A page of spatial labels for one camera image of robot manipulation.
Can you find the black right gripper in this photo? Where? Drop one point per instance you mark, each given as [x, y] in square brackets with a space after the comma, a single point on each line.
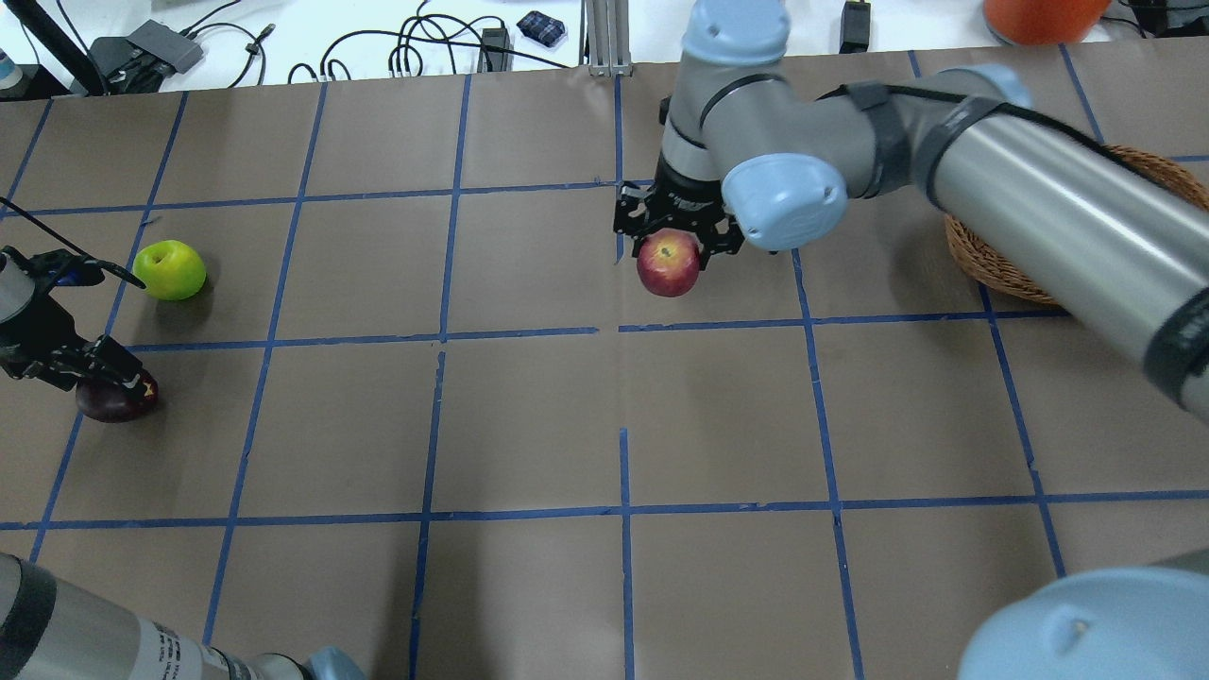
[682, 197]

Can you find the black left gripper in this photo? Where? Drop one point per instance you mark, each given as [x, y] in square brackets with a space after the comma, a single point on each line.
[30, 332]

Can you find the dark red apple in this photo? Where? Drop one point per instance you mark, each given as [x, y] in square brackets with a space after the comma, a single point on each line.
[115, 403]

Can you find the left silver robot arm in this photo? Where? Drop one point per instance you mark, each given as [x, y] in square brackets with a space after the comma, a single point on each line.
[56, 630]

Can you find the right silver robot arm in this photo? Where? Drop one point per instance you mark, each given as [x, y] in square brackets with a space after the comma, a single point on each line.
[990, 338]

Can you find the woven wicker basket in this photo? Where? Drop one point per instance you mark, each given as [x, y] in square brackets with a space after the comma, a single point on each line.
[1021, 270]

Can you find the green apple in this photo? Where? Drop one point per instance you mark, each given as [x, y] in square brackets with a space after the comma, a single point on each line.
[170, 270]

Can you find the dark blue small pouch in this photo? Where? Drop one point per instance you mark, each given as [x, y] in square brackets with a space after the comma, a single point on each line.
[542, 28]

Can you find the black power adapter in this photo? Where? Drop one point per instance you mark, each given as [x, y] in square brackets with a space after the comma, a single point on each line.
[856, 27]

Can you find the orange bucket with grey lid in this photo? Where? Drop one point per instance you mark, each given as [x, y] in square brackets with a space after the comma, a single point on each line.
[1042, 22]

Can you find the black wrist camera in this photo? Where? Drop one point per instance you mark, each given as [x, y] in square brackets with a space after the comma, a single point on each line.
[57, 268]

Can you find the aluminium frame post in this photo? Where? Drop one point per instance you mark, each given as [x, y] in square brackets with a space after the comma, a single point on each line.
[606, 38]

